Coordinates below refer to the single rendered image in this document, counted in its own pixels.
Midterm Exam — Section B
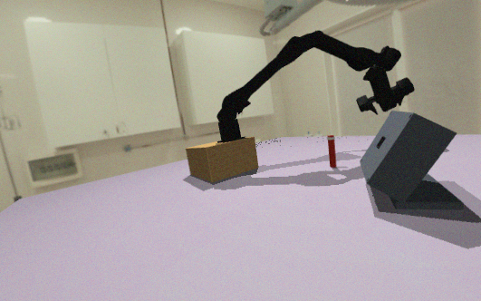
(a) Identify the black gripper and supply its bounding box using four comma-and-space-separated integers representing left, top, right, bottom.
356, 77, 415, 115

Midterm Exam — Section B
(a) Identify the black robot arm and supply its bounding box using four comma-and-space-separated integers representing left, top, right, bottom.
216, 31, 402, 142

